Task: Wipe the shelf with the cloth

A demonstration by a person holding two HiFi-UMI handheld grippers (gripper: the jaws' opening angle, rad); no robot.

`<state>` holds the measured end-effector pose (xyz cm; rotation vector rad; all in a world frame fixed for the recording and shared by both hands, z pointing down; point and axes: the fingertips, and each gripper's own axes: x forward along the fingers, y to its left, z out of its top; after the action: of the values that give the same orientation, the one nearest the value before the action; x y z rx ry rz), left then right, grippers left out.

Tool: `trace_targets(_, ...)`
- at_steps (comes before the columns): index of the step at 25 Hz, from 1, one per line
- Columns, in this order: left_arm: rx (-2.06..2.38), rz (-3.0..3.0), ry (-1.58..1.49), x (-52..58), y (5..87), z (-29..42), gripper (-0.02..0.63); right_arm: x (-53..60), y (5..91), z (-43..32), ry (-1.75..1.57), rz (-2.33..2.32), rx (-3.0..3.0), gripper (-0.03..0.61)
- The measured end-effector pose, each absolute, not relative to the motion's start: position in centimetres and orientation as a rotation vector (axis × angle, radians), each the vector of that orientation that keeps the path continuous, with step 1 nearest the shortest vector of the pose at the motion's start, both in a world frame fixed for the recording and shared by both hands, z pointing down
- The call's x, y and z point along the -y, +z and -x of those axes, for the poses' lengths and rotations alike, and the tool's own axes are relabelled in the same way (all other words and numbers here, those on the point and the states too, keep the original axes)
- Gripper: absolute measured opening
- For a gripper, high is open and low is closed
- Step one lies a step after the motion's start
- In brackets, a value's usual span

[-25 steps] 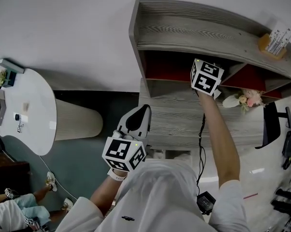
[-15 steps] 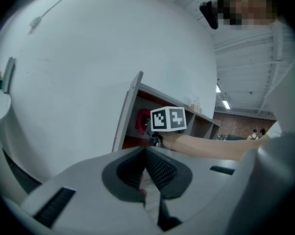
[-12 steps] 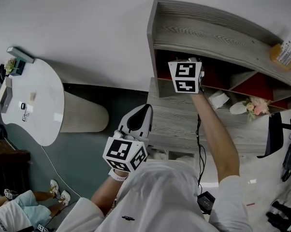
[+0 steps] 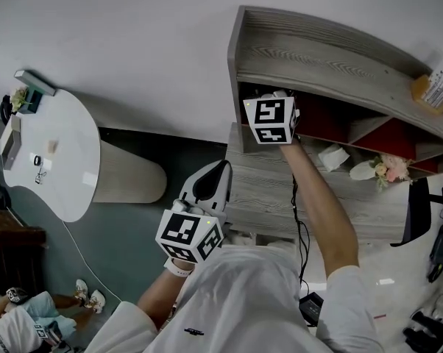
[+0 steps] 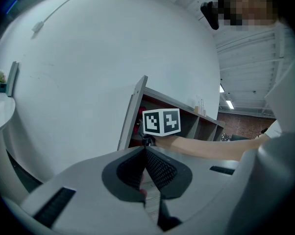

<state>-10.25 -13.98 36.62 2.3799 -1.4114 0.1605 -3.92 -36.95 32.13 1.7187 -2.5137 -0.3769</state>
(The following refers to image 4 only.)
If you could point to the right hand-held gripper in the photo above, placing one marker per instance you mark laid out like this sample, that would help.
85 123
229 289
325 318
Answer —
269 118

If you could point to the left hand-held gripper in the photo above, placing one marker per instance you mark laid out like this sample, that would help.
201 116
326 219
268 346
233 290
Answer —
177 230

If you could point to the grey wooden shelf unit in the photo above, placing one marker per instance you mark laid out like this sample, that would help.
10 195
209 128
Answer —
317 61

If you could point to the person's left forearm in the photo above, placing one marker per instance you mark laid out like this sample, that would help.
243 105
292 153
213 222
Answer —
159 300

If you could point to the person's right forearm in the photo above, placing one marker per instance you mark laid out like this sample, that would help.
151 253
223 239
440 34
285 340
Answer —
324 212

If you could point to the grey wooden shelf desk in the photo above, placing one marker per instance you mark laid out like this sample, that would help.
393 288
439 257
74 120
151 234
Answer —
265 193

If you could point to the white tissue box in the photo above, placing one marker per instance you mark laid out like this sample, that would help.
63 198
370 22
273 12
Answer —
333 157

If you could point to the white wristwatch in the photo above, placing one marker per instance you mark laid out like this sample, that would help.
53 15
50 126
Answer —
177 268

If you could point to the white vase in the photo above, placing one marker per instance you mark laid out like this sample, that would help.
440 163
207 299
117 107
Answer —
361 170

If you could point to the person's white shirt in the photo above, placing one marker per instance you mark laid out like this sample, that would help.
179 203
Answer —
243 307

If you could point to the pink flower bouquet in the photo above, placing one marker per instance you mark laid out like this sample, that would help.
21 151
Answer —
392 169

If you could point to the white rounded table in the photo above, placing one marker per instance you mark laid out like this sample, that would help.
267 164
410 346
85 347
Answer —
67 153

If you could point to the black battery box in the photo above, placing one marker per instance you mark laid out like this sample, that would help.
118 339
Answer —
311 307

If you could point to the wooden card holder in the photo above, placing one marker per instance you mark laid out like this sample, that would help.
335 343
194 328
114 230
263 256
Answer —
433 90

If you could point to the small black device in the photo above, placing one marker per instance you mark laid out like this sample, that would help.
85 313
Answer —
37 159

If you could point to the black office chair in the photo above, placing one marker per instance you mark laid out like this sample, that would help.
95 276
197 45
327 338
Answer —
416 212

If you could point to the green planter box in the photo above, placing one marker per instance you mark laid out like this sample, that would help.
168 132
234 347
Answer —
32 101

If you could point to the grey tray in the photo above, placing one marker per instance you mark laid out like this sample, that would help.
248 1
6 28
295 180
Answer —
11 142

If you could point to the dark wooden cabinet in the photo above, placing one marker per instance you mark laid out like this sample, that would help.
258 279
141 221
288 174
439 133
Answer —
11 252

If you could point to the grey rectangular bar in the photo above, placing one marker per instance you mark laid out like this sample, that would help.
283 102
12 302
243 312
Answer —
35 82

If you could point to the red floor tape strip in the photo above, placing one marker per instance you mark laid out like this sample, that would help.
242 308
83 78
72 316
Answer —
380 315

